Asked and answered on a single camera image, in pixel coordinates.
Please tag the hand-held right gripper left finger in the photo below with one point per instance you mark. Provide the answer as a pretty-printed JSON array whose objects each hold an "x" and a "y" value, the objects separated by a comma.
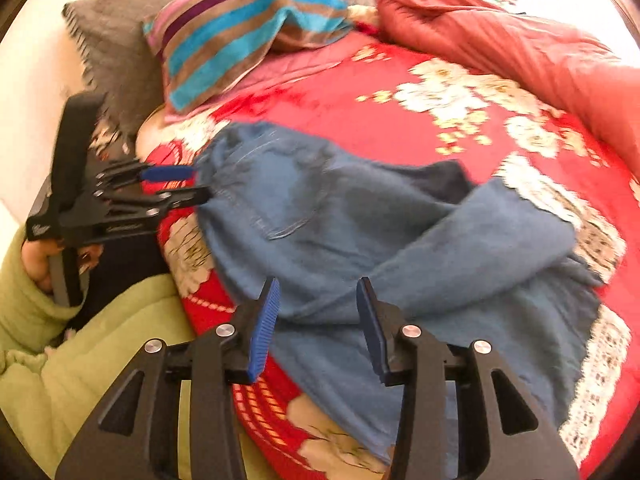
[{"x": 262, "y": 330}]

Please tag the pink quilted pillowcase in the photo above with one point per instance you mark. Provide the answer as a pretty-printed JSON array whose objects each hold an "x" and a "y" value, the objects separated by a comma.
[{"x": 290, "y": 67}]

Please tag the person's left forearm green sleeve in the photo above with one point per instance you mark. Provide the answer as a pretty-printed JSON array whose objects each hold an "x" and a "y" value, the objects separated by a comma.
[{"x": 25, "y": 310}]

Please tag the pink-red duvet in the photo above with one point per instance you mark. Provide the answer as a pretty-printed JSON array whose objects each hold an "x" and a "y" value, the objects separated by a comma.
[{"x": 525, "y": 50}]

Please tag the blue denim pants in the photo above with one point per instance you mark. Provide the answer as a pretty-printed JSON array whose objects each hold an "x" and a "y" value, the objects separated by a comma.
[{"x": 325, "y": 220}]

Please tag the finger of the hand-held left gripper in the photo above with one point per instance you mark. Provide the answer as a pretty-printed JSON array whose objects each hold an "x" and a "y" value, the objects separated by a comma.
[
  {"x": 167, "y": 174},
  {"x": 185, "y": 196}
]

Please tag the striped towel pillow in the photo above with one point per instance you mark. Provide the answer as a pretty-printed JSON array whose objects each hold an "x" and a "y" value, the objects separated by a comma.
[{"x": 235, "y": 30}]

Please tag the person's left hand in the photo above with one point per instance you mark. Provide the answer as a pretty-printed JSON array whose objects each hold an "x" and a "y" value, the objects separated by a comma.
[{"x": 35, "y": 265}]

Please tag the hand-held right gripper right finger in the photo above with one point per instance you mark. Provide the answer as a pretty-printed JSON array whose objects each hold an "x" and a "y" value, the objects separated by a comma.
[{"x": 370, "y": 325}]

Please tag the red floral blanket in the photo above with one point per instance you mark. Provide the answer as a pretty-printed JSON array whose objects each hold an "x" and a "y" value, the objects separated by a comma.
[{"x": 340, "y": 105}]

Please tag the grey quilted pillow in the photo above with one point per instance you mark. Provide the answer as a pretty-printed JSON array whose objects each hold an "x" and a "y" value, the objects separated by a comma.
[{"x": 115, "y": 35}]

